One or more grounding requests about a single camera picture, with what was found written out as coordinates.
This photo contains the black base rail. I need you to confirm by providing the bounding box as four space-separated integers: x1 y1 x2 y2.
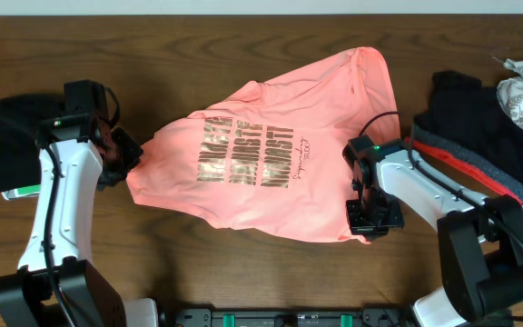
164 308 418 327

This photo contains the folded black garment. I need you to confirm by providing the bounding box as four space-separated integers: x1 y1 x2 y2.
0 94 64 193

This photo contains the coral pink t-shirt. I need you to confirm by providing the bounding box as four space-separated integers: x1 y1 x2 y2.
126 47 400 243

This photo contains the black shorts red waistband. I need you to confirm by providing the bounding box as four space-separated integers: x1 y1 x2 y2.
414 71 523 203

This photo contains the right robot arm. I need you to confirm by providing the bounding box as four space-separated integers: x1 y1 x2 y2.
343 135 523 326

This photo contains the white green card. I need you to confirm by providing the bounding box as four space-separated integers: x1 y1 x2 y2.
1 184 40 201

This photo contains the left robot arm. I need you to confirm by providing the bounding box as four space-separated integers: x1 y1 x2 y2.
0 80 160 326

